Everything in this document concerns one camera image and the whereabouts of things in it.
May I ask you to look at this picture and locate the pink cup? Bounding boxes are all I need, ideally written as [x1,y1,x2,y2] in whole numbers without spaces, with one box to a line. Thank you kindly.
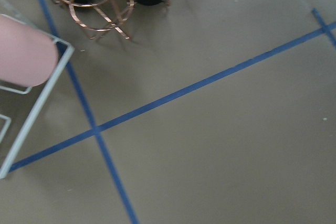
[1,15,58,87]

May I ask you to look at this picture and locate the white wire dish rack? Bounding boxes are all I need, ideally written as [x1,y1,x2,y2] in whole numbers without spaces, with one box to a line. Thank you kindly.
[1,0,75,179]

